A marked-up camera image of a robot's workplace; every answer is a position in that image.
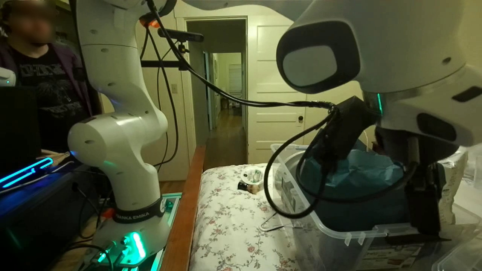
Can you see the wire clothes hanger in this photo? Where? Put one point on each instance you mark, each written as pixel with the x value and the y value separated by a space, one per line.
pixel 273 223

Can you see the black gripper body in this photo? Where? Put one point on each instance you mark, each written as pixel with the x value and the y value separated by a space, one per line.
pixel 422 190

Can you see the blue lit desk device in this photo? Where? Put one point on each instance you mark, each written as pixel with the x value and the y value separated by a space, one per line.
pixel 38 169

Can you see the floral bed sheet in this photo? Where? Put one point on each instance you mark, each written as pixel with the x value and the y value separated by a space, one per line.
pixel 228 235

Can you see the small round white container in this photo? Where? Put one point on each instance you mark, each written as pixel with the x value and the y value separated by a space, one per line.
pixel 252 181

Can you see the person in dark shirt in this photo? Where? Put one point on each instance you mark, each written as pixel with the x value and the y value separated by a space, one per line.
pixel 55 71

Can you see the robot base plate green light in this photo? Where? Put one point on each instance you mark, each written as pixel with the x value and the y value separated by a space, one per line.
pixel 133 247

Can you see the white panel door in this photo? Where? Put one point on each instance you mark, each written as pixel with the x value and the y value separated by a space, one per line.
pixel 271 125

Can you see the wooden bed frame rail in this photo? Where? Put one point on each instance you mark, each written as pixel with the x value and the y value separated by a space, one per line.
pixel 178 250

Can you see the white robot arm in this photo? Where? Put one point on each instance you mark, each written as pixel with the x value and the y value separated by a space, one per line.
pixel 404 55

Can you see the teal cloth bag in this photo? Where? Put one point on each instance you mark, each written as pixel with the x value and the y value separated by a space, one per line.
pixel 348 201

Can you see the clear plastic storage box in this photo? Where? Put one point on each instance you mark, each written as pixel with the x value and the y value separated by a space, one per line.
pixel 371 235

